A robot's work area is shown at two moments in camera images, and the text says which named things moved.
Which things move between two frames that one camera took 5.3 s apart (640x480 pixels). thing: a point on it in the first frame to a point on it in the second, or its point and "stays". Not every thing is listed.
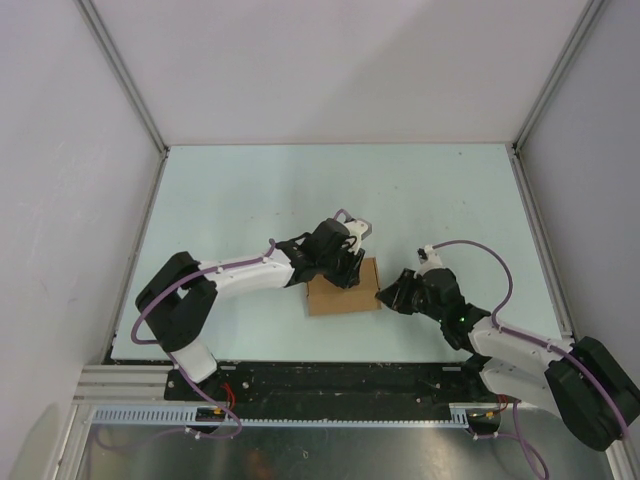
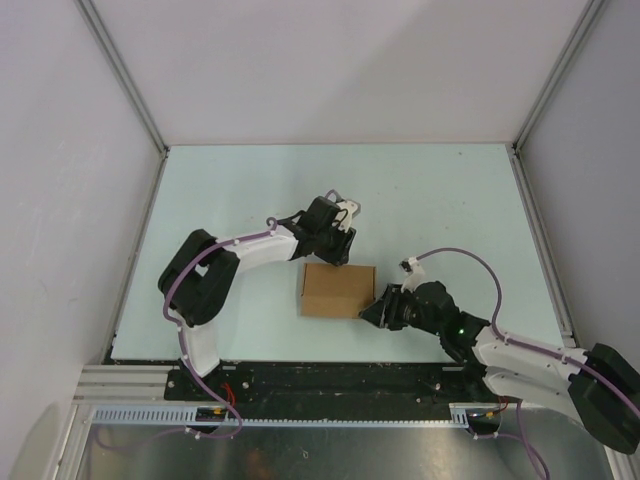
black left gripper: (350, 276) to (340, 254)
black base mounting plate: (329, 383) stays
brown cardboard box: (325, 298) stays
